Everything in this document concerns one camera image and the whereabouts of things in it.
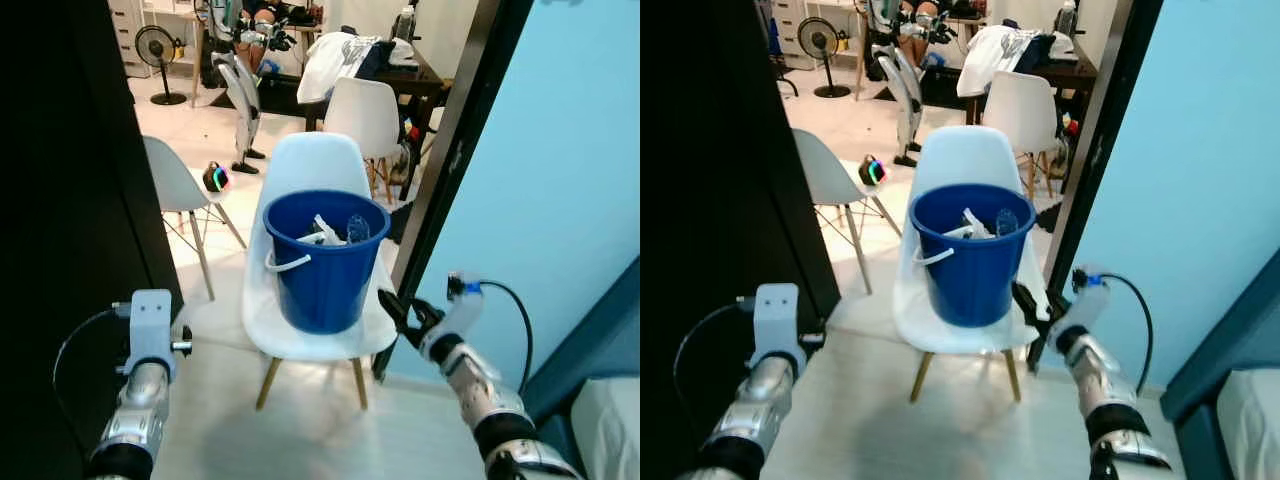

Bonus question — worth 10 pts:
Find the dark navy garment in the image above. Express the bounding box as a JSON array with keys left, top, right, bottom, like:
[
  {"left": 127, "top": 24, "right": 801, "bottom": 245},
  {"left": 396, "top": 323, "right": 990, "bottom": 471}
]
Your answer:
[
  {"left": 1015, "top": 33, "right": 1056, "bottom": 74},
  {"left": 355, "top": 40, "right": 398, "bottom": 81}
]

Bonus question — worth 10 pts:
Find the blue upholstered bed frame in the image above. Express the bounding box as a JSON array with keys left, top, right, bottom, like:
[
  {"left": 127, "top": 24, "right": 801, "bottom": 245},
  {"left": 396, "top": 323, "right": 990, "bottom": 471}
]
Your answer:
[
  {"left": 1160, "top": 270, "right": 1280, "bottom": 480},
  {"left": 520, "top": 258, "right": 641, "bottom": 480}
]

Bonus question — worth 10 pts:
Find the white drawer unit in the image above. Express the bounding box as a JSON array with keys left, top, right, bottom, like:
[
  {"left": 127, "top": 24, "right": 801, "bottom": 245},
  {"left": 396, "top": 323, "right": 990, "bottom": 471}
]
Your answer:
[
  {"left": 108, "top": 0, "right": 151, "bottom": 79},
  {"left": 770, "top": 0, "right": 806, "bottom": 69}
]

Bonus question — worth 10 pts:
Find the grey plastic chair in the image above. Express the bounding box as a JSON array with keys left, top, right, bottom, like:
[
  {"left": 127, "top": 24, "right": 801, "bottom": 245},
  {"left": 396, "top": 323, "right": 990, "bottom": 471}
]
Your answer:
[
  {"left": 143, "top": 135, "right": 248, "bottom": 301},
  {"left": 793, "top": 128, "right": 901, "bottom": 296}
]

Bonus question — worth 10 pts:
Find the white plastic rubbish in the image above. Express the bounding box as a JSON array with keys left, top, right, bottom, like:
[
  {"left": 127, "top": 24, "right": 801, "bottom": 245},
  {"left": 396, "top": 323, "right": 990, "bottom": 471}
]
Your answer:
[
  {"left": 945, "top": 208, "right": 992, "bottom": 241},
  {"left": 298, "top": 215, "right": 347, "bottom": 247}
]

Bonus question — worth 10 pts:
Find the black door frame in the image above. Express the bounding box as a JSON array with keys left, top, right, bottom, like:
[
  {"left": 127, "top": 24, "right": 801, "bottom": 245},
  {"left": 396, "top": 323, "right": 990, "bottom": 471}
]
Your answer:
[
  {"left": 372, "top": 0, "right": 536, "bottom": 381},
  {"left": 1028, "top": 0, "right": 1166, "bottom": 376}
]

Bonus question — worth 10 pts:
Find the silver humanoid robot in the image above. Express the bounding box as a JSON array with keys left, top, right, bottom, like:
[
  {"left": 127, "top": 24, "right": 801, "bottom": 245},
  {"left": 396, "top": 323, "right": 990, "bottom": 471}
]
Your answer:
[
  {"left": 862, "top": 0, "right": 956, "bottom": 169},
  {"left": 195, "top": 0, "right": 296, "bottom": 176}
]

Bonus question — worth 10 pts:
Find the black standing fan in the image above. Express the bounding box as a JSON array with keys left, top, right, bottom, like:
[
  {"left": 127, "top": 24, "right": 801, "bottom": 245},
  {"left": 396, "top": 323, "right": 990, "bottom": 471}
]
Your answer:
[
  {"left": 797, "top": 17, "right": 852, "bottom": 100},
  {"left": 135, "top": 25, "right": 188, "bottom": 107}
]

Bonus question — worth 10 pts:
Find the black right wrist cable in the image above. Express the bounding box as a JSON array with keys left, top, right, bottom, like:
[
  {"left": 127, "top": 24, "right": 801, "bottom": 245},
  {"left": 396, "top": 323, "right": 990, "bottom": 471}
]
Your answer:
[
  {"left": 478, "top": 280, "right": 535, "bottom": 396},
  {"left": 1098, "top": 272, "right": 1156, "bottom": 393}
]

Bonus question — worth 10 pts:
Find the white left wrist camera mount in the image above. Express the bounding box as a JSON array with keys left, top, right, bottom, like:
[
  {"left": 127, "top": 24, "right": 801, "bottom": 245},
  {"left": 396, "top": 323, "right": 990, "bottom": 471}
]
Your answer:
[
  {"left": 752, "top": 283, "right": 827, "bottom": 376},
  {"left": 125, "top": 289, "right": 193, "bottom": 386}
]

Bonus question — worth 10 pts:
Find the white printed cloth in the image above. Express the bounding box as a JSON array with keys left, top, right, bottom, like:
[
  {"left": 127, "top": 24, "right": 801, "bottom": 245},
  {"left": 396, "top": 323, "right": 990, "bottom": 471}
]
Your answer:
[
  {"left": 297, "top": 32, "right": 419, "bottom": 106},
  {"left": 957, "top": 25, "right": 1076, "bottom": 99}
]

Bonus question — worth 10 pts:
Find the seated person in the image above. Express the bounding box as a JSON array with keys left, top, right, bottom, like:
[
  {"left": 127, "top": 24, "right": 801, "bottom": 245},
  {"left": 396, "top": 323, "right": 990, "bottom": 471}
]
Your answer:
[
  {"left": 893, "top": 0, "right": 986, "bottom": 63},
  {"left": 245, "top": 0, "right": 323, "bottom": 51}
]

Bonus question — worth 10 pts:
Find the dark wooden table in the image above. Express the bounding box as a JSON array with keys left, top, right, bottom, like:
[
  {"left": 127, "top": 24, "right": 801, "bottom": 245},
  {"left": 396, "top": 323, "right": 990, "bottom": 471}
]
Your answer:
[
  {"left": 255, "top": 45, "right": 451, "bottom": 201},
  {"left": 920, "top": 40, "right": 1101, "bottom": 191}
]

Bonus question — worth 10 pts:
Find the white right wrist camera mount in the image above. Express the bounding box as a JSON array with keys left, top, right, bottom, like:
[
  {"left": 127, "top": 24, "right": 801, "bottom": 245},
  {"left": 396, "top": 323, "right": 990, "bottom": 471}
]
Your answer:
[
  {"left": 428, "top": 270, "right": 489, "bottom": 346},
  {"left": 1058, "top": 265, "right": 1113, "bottom": 336}
]

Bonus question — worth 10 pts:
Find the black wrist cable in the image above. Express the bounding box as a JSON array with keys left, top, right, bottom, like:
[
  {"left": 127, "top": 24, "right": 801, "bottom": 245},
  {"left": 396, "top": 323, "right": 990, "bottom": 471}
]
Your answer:
[
  {"left": 1098, "top": 272, "right": 1156, "bottom": 393},
  {"left": 672, "top": 298, "right": 759, "bottom": 441},
  {"left": 52, "top": 305, "right": 133, "bottom": 456},
  {"left": 478, "top": 280, "right": 535, "bottom": 396}
]

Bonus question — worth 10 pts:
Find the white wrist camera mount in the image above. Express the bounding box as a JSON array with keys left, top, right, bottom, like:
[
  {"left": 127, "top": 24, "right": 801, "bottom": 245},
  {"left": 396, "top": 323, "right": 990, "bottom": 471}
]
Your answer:
[
  {"left": 125, "top": 289, "right": 193, "bottom": 386},
  {"left": 1058, "top": 265, "right": 1113, "bottom": 336},
  {"left": 428, "top": 270, "right": 489, "bottom": 346},
  {"left": 752, "top": 283, "right": 827, "bottom": 376}
]

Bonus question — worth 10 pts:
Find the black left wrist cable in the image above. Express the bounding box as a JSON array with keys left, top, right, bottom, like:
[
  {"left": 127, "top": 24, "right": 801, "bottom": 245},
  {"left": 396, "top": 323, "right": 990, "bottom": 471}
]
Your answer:
[
  {"left": 52, "top": 305, "right": 133, "bottom": 456},
  {"left": 672, "top": 298, "right": 759, "bottom": 441}
]

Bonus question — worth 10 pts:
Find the blue plastic bucket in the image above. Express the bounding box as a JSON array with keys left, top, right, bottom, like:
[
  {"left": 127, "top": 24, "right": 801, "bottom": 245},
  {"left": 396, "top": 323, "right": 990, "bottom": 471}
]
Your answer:
[
  {"left": 262, "top": 190, "right": 393, "bottom": 336},
  {"left": 908, "top": 183, "right": 1038, "bottom": 329}
]

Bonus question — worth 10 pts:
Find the black door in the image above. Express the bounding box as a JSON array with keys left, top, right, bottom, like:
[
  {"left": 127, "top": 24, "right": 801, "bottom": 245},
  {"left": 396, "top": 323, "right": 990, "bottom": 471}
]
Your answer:
[
  {"left": 0, "top": 0, "right": 184, "bottom": 480},
  {"left": 640, "top": 0, "right": 841, "bottom": 480}
]

